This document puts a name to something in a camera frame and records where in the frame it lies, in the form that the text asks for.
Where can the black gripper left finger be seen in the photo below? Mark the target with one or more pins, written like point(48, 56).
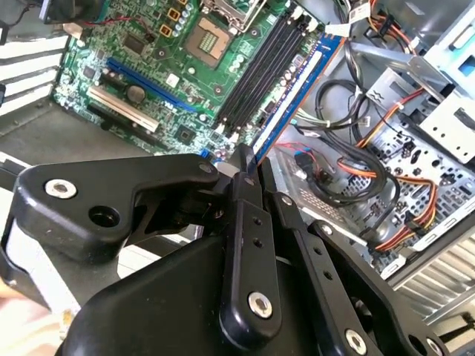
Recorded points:
point(252, 259)

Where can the person's hand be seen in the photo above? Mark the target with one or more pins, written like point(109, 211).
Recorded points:
point(22, 333)

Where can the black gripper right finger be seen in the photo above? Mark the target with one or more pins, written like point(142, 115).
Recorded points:
point(319, 267)

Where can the blue RAM stick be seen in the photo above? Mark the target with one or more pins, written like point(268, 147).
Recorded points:
point(297, 107)

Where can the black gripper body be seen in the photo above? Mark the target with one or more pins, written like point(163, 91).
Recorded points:
point(167, 304)

